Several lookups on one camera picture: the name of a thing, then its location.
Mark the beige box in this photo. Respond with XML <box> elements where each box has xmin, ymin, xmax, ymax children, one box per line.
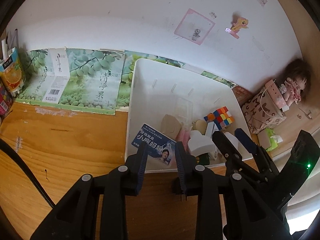
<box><xmin>160</xmin><ymin>114</ymin><xmax>182</xmax><ymax>140</ymax></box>

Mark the letter print paper bag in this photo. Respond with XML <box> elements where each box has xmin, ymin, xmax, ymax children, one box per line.
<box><xmin>241</xmin><ymin>87</ymin><xmax>286</xmax><ymax>134</ymax></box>

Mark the white plastic dispenser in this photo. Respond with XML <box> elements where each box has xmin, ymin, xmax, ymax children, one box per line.
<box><xmin>188</xmin><ymin>130</ymin><xmax>218</xmax><ymax>160</ymax></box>

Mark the green tissue pack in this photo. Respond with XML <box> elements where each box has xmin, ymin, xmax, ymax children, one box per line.
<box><xmin>258</xmin><ymin>128</ymin><xmax>283</xmax><ymax>152</ymax></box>

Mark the pink red snack pack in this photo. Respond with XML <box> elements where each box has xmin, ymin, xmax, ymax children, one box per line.
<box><xmin>0</xmin><ymin>80</ymin><xmax>12</xmax><ymax>117</ymax></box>

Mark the pink booklet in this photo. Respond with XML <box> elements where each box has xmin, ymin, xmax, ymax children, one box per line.
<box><xmin>176</xmin><ymin>128</ymin><xmax>191</xmax><ymax>152</ymax></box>

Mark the green grape cardboard panel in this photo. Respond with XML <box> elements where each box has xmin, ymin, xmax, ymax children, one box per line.
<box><xmin>15</xmin><ymin>48</ymin><xmax>237</xmax><ymax>116</ymax></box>

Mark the colourful rubik cube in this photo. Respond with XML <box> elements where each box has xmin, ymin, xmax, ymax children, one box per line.
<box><xmin>203</xmin><ymin>106</ymin><xmax>234</xmax><ymax>130</ymax></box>

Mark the white blue medicine box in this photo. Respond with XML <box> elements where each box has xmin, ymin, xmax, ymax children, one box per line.
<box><xmin>131</xmin><ymin>124</ymin><xmax>176</xmax><ymax>166</ymax></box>

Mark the white storage bin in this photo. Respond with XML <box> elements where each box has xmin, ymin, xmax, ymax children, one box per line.
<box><xmin>125</xmin><ymin>59</ymin><xmax>250</xmax><ymax>157</ymax></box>

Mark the pink box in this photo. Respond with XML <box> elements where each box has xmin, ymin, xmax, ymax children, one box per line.
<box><xmin>265</xmin><ymin>80</ymin><xmax>289</xmax><ymax>112</ymax></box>

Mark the yellow pony wall sticker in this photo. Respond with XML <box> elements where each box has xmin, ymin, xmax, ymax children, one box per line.
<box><xmin>225</xmin><ymin>11</ymin><xmax>249</xmax><ymax>39</ymax></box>

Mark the orange juice carton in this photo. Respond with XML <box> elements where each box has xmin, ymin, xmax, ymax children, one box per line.
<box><xmin>1</xmin><ymin>47</ymin><xmax>26</xmax><ymax>97</ymax></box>

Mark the doll with brown hair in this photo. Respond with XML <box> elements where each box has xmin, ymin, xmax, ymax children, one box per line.
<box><xmin>279</xmin><ymin>59</ymin><xmax>311</xmax><ymax>107</ymax></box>

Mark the pink framed wall drawing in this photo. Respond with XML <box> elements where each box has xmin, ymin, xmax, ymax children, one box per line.
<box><xmin>174</xmin><ymin>9</ymin><xmax>215</xmax><ymax>45</ymax></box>

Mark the white grape carton box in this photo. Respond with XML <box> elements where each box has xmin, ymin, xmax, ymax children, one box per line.
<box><xmin>42</xmin><ymin>48</ymin><xmax>70</xmax><ymax>103</ymax></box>

